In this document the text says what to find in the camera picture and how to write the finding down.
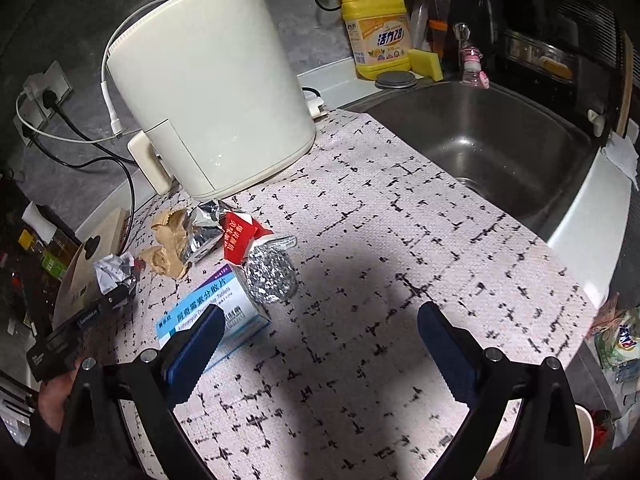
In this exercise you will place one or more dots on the white power plug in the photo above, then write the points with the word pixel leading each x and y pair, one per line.
pixel 312 104

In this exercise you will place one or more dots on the black dish rack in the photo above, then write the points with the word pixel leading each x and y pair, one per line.
pixel 560 35

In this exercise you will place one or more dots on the faucet with pink filter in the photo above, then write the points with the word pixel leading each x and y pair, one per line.
pixel 470 62

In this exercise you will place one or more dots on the yellow sponge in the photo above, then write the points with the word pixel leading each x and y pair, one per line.
pixel 426 64

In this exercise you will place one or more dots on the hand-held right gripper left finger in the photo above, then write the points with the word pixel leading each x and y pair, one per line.
pixel 192 350

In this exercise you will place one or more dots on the wall sockets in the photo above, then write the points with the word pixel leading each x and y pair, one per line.
pixel 45 95

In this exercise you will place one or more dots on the steel sink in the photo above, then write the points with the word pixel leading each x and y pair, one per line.
pixel 480 150

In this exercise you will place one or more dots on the round sink strainer lid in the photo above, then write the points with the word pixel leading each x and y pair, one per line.
pixel 395 80

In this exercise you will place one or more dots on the crumpled foil ball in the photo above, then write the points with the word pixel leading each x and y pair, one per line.
pixel 270 275

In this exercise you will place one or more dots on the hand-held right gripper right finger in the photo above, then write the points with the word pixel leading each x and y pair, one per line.
pixel 447 350

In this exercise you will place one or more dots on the silver foil bag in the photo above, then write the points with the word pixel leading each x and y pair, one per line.
pixel 205 232

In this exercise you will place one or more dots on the green white refill pouch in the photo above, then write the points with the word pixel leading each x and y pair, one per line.
pixel 620 342

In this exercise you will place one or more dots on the cream air fryer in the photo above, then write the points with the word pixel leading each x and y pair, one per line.
pixel 210 90

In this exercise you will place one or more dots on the white round bucket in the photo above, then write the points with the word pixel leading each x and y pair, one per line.
pixel 584 435

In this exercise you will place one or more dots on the wooden cutting board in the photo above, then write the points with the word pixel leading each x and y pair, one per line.
pixel 82 280

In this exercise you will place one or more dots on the green label oil bottle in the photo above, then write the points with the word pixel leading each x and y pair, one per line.
pixel 52 262

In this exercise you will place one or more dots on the person's left hand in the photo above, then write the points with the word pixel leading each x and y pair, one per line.
pixel 52 400

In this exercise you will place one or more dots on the pale cutting board on rack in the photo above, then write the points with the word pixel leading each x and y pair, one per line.
pixel 626 90

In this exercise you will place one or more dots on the yellow dish soap bottle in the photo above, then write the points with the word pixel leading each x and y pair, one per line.
pixel 377 30

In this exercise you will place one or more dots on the blue medicine box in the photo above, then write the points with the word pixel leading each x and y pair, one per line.
pixel 235 320

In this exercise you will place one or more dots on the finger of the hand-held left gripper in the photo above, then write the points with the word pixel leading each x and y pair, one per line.
pixel 112 300

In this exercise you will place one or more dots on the white top spray bottle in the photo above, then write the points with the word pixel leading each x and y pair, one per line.
pixel 40 220

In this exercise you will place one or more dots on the white dish cloth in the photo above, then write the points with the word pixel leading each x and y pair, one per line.
pixel 622 157

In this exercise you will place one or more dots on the red paper packet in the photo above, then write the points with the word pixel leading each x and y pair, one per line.
pixel 240 237

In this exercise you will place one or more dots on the steel pot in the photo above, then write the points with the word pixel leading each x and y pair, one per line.
pixel 540 55

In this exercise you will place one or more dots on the black patterned tablecloth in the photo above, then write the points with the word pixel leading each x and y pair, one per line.
pixel 380 320

